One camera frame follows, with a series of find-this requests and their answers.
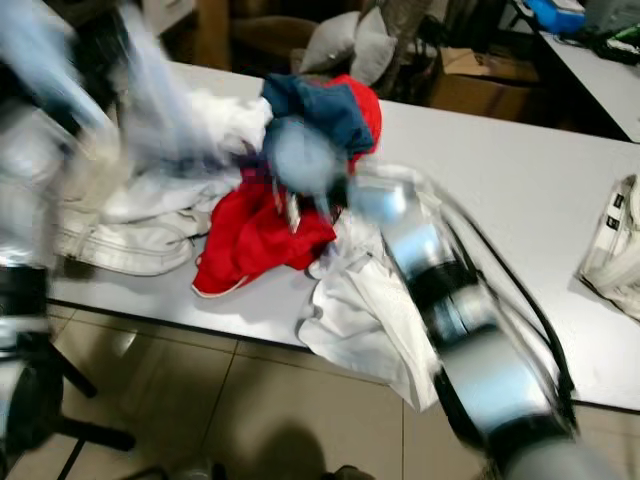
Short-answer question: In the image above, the white garment with stitched seams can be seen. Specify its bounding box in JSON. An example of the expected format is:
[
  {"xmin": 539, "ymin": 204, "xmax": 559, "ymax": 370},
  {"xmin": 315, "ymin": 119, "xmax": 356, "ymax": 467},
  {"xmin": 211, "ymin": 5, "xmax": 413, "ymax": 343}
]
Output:
[{"xmin": 58, "ymin": 180, "xmax": 233, "ymax": 278}]

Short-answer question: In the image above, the black chair base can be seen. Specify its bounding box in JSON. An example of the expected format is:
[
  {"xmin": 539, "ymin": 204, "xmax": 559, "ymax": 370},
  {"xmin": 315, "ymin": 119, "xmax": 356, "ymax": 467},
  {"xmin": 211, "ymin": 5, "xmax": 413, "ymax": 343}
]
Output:
[{"xmin": 48, "ymin": 348, "xmax": 137, "ymax": 480}]

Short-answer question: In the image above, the white crumpled garment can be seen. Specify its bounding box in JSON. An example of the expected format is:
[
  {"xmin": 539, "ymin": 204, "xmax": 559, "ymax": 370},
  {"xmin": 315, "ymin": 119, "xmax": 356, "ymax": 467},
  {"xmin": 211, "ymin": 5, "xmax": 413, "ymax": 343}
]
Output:
[{"xmin": 200, "ymin": 90, "xmax": 276, "ymax": 153}]

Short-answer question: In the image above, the blue and red garment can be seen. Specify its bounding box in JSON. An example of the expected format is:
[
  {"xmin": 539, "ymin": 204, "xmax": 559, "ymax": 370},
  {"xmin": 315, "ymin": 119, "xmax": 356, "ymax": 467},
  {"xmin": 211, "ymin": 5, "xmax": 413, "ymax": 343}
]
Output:
[{"xmin": 260, "ymin": 72, "xmax": 383, "ymax": 163}]

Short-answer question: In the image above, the large white garment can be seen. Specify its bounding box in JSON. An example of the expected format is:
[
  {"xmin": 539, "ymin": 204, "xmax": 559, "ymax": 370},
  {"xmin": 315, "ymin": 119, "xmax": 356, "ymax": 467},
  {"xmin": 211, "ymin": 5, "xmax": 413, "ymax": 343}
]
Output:
[{"xmin": 297, "ymin": 215, "xmax": 447, "ymax": 413}]

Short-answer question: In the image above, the grey pillow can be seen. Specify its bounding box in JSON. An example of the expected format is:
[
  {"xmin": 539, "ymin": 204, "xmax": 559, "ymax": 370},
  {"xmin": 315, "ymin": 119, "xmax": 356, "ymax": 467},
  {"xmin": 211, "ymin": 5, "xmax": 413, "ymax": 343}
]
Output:
[
  {"xmin": 355, "ymin": 8, "xmax": 402, "ymax": 86},
  {"xmin": 300, "ymin": 10, "xmax": 361, "ymax": 74}
]

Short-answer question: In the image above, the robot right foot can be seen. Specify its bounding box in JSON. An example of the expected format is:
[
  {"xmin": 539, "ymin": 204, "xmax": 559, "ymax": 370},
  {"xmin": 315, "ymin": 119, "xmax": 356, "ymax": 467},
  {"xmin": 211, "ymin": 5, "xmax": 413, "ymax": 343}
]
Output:
[{"xmin": 318, "ymin": 464, "xmax": 379, "ymax": 480}]

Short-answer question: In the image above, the brown cardboard box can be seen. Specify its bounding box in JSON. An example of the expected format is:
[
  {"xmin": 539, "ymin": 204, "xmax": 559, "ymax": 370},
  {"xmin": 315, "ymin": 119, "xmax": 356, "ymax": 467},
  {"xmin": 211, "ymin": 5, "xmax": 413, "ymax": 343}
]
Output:
[{"xmin": 425, "ymin": 45, "xmax": 547, "ymax": 122}]

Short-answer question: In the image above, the blue object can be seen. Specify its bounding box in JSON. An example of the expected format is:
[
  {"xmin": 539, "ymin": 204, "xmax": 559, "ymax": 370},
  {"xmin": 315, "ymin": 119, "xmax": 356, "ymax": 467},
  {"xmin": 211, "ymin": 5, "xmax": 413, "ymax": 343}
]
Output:
[{"xmin": 525, "ymin": 0, "xmax": 587, "ymax": 33}]

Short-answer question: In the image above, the cream garment with dark trim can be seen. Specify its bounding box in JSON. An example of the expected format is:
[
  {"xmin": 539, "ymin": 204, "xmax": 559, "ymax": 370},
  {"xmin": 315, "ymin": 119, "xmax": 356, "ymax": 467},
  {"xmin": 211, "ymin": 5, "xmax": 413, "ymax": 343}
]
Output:
[{"xmin": 578, "ymin": 175, "xmax": 640, "ymax": 322}]

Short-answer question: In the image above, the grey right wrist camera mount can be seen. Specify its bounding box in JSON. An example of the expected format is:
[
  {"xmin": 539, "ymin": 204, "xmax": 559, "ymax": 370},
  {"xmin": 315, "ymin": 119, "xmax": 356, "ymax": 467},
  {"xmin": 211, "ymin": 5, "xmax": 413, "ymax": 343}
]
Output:
[{"xmin": 268, "ymin": 118, "xmax": 346, "ymax": 197}]

